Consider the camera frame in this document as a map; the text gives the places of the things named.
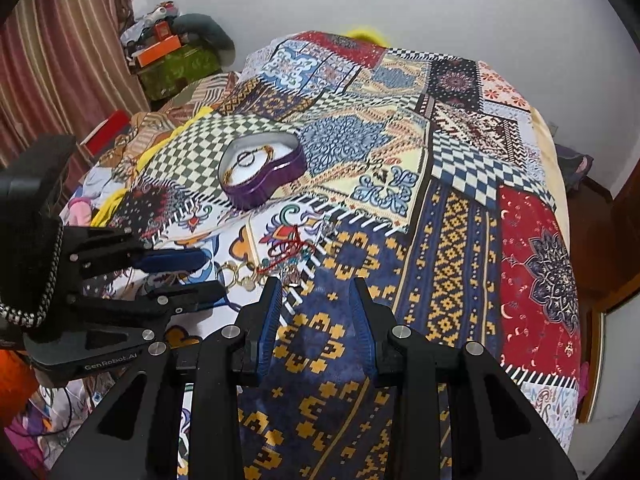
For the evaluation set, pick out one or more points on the green patterned box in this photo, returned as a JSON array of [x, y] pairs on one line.
[[177, 67]]

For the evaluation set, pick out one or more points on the wooden door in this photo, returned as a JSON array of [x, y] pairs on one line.
[[612, 260]]

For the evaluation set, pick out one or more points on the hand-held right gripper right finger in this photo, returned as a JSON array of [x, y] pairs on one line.
[[363, 332]]

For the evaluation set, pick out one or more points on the purple heart-shaped tin box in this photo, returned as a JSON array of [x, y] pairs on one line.
[[272, 175]]

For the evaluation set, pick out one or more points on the purple cloth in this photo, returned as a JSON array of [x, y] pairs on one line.
[[575, 157]]

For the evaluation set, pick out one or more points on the orange cloth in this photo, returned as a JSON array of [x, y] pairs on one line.
[[15, 380]]

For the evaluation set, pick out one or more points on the red box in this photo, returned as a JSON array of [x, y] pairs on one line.
[[102, 130]]

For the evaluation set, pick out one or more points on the yellow cloth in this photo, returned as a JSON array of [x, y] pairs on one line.
[[367, 33]]

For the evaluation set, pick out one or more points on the patchwork printed blanket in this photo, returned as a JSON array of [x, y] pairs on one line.
[[450, 260]]

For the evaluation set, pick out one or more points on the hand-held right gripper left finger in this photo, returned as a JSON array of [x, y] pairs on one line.
[[265, 332]]

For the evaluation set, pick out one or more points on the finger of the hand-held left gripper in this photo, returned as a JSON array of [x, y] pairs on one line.
[[200, 297], [170, 259]]

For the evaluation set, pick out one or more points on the striped curtain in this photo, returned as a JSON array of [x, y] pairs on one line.
[[55, 70]]

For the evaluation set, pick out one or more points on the orange box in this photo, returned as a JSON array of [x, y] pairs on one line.
[[157, 50]]

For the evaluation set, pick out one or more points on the cream bed sheet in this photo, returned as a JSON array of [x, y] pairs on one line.
[[547, 150]]

